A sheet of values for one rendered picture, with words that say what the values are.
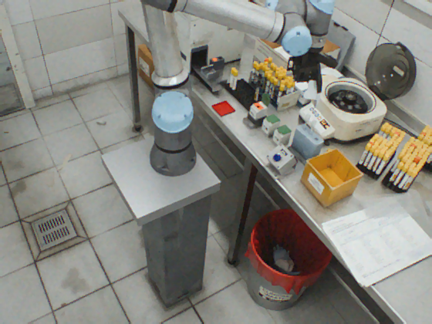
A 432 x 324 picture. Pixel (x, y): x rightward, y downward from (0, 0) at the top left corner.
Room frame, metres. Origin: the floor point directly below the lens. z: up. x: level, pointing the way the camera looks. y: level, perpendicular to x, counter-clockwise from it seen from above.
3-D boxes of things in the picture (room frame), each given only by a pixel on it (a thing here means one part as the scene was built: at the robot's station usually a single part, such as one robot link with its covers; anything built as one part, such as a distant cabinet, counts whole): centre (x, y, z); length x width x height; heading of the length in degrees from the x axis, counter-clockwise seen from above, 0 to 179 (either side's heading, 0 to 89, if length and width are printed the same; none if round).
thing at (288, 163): (0.94, -0.25, 0.92); 0.13 x 0.07 x 0.08; 126
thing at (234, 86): (1.30, -0.11, 0.93); 0.17 x 0.09 x 0.11; 36
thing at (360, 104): (1.22, -0.50, 0.97); 0.15 x 0.15 x 0.07
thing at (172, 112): (0.90, 0.13, 1.08); 0.13 x 0.12 x 0.14; 7
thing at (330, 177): (0.86, -0.39, 0.93); 0.13 x 0.13 x 0.10; 33
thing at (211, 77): (1.39, 0.05, 0.92); 0.21 x 0.07 x 0.05; 36
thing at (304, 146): (1.01, -0.32, 0.93); 0.10 x 0.07 x 0.10; 38
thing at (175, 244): (0.89, 0.13, 0.44); 0.20 x 0.20 x 0.87; 36
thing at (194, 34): (1.60, 0.09, 1.03); 0.31 x 0.27 x 0.30; 36
